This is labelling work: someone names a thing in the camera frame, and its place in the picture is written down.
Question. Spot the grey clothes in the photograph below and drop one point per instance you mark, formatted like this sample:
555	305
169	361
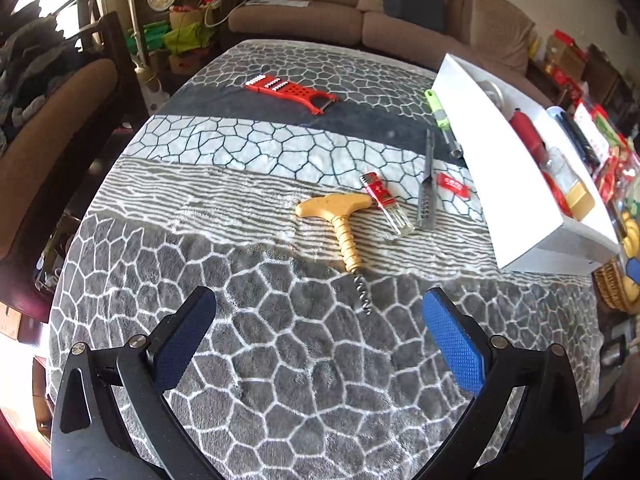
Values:
30	70

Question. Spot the black oblong object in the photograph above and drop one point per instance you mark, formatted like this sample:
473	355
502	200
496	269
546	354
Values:
577	135

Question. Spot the green plastic bag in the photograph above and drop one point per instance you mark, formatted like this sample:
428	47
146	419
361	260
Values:
185	37

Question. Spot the clear bottle gold cap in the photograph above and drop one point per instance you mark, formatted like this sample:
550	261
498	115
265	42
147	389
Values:
565	175

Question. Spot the dark blue cushion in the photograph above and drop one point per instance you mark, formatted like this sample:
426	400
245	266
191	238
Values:
415	7

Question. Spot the small red sachet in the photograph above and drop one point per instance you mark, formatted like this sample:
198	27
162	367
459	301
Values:
452	185

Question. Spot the round metal item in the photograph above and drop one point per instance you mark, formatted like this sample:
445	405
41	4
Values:
492	92

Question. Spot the wicker basket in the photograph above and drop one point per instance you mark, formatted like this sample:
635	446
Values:
607	285

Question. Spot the brown sofa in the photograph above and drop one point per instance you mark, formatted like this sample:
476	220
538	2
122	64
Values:
300	20

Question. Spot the pile of snack packets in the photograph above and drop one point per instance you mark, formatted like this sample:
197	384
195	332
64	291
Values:
607	145

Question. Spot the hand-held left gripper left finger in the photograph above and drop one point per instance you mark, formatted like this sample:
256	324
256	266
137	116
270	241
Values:
182	340

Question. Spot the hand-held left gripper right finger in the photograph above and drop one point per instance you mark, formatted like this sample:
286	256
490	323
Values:
455	340

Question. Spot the red plastic grater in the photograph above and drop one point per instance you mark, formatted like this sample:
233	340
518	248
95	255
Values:
290	92

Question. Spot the red gift box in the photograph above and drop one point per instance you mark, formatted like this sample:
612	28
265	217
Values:
562	52

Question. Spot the white cardboard box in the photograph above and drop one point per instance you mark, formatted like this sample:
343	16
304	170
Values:
500	185

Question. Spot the grey metal file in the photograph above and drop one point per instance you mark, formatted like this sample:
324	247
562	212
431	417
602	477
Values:
427	200

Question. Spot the red label clear lighter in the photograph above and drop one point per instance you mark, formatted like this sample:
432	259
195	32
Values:
380	195

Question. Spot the yellow bottle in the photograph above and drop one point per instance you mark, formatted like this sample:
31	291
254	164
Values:
537	49

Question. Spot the wooden chair brown seat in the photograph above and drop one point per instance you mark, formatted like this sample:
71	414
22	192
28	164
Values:
50	125

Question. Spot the bunch of bananas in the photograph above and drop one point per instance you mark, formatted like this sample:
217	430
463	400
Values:
631	230

